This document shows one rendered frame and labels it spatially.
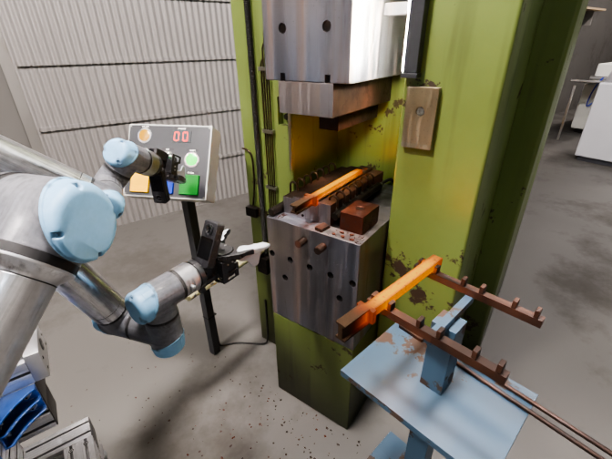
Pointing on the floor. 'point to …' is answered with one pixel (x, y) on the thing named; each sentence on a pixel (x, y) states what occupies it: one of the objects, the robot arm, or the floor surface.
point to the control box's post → (208, 289)
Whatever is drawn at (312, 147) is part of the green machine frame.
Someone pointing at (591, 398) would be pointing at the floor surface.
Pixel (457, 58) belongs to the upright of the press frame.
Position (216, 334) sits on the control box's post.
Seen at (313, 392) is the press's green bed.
